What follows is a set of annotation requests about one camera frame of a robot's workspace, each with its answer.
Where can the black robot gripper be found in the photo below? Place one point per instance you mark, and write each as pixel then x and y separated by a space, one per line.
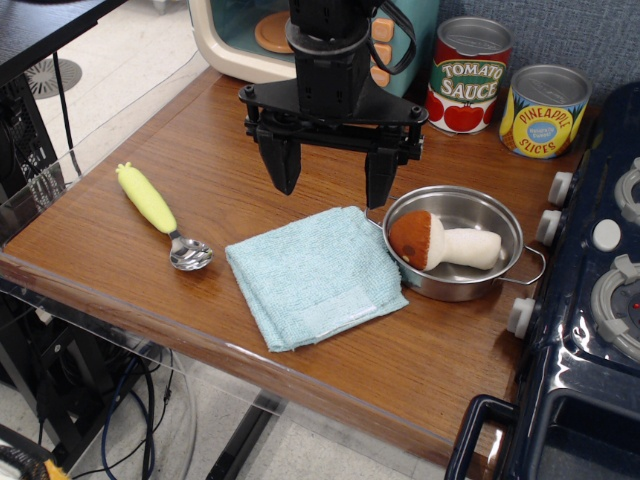
pixel 333 100

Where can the plush mushroom toy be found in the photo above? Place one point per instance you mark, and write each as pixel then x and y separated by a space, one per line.
pixel 420 240

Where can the toy microwave teal and cream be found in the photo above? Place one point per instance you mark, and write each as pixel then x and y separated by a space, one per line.
pixel 246 40

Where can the light blue folded towel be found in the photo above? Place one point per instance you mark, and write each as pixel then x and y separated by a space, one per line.
pixel 316 277

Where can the stainless steel pot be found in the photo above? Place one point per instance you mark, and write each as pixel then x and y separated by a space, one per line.
pixel 462 207

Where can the tomato sauce can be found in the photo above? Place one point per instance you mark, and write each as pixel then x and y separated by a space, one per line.
pixel 469 63

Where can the pineapple slices can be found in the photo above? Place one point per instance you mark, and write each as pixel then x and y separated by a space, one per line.
pixel 544 109

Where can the black desk at left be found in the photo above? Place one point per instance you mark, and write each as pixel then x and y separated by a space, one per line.
pixel 33 30

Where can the dark blue toy stove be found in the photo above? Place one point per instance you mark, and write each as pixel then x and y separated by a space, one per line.
pixel 576 413

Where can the spoon with yellow handle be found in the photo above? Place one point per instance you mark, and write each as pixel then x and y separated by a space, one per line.
pixel 185 254

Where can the black table leg frame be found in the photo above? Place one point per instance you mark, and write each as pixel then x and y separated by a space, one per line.
pixel 242 442

